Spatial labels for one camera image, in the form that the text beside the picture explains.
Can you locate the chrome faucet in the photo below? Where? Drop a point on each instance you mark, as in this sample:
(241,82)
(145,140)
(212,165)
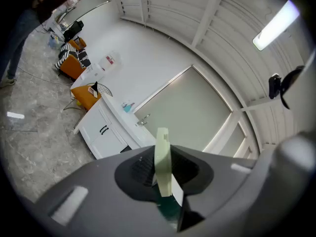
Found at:
(143,120)

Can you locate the black mounted fixture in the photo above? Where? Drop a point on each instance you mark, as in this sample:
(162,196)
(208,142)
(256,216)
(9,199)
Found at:
(290,85)

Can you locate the beige plastic tray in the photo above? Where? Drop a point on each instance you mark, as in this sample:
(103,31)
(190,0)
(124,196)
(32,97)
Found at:
(95,94)

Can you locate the white vanity cabinet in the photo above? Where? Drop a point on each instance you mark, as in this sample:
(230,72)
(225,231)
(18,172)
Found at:
(98,130)

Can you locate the grey framed mirror panel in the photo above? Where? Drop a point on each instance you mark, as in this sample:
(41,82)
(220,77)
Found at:
(86,6)
(234,142)
(187,107)

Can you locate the black office chair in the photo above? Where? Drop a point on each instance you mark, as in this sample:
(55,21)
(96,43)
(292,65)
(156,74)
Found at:
(72,31)

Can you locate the white water dispenser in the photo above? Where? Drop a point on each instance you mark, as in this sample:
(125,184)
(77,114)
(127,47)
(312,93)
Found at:
(90,76)

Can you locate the teal spray bottle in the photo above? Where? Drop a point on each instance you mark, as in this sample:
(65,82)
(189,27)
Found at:
(128,108)

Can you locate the black cloth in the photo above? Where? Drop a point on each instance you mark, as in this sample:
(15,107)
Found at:
(95,88)

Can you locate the pink slotted basket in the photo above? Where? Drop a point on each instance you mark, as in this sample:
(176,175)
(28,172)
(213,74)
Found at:
(90,90)

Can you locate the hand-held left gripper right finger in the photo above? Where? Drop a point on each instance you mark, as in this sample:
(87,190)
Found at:
(227,189)

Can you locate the long ceiling light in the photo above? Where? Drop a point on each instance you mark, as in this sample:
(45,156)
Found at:
(276,25)

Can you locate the clear plastic storage box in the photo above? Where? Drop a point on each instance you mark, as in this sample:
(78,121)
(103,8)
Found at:
(54,43)

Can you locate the orange armchair with striped pillow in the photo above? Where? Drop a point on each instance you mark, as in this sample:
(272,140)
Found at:
(65,51)

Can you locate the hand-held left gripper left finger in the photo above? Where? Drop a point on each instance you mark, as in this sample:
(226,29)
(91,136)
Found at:
(98,194)

